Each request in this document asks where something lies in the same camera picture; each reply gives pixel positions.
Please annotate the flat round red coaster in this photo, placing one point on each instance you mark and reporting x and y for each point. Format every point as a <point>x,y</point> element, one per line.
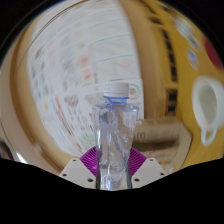
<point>213,53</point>

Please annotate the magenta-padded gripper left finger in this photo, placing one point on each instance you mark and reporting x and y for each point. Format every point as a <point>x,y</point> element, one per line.
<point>76,171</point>

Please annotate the clear white-capped water bottle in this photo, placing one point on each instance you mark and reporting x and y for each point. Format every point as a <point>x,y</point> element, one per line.
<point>116,133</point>

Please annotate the large map and diagram poster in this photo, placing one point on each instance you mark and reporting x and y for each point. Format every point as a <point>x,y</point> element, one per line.
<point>76,73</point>

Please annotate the white ceramic mug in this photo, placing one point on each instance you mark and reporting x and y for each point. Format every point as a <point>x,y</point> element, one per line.
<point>208,100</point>

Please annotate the brown cardboard box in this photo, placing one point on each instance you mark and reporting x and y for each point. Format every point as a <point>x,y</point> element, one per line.
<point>160,133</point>

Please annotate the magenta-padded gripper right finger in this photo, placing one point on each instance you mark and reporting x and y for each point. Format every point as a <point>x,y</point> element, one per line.
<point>148,171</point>

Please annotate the small blue white sticker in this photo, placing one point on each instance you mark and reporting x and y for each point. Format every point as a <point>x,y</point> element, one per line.
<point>192,60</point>

